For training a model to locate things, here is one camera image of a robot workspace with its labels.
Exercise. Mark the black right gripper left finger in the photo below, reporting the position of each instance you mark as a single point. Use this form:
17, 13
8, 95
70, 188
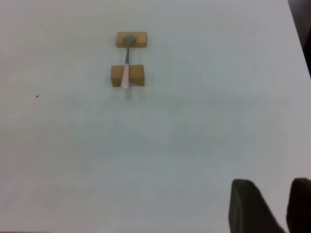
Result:
247, 211

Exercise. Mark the arch-shaped wooden block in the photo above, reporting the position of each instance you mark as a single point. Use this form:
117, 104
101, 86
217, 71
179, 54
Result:
116, 75

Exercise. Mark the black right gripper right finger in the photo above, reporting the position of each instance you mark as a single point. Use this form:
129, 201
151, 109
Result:
301, 206

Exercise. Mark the flat rectangular wooden block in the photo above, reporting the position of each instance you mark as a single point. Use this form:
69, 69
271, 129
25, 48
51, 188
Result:
139, 40

